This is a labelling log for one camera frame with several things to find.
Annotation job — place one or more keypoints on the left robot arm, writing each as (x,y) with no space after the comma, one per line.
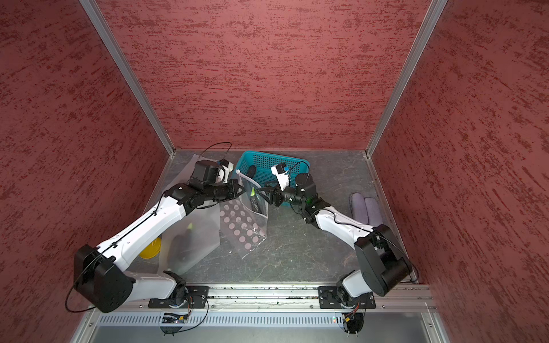
(101,273)

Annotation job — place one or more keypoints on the purple roller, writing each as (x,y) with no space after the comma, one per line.
(359,208)
(374,214)

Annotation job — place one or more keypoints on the left corner aluminium post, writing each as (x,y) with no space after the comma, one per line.
(99,22)

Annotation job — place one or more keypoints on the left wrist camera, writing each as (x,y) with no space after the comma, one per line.
(208,172)

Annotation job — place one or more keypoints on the purple roller left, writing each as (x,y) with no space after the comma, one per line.
(359,208)

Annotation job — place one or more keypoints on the corner aluminium post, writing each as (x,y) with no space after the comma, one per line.
(99,22)
(432,16)

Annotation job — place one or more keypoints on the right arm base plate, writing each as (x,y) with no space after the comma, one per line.
(336,298)

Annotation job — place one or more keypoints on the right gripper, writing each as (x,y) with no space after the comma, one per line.
(274,192)

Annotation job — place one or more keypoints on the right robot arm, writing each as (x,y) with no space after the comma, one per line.
(382,261)

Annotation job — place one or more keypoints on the eggplant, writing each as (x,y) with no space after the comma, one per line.
(181,248)
(251,171)
(255,202)

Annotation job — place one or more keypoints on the left circuit board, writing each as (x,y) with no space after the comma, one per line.
(174,318)

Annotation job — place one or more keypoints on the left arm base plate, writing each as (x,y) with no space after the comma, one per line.
(189,297)

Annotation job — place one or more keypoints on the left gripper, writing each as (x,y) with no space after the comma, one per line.
(232,185)

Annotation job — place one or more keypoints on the pink dotted zip-top bag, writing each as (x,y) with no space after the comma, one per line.
(243,228)

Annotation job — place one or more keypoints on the clear zip-top bag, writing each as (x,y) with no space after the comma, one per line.
(206,238)
(180,168)

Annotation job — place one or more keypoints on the purple roller right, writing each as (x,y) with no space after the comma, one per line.
(374,214)

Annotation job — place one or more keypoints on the aluminium front rail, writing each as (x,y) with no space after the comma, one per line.
(271,305)

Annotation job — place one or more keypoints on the right corner aluminium post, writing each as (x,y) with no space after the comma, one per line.
(432,16)

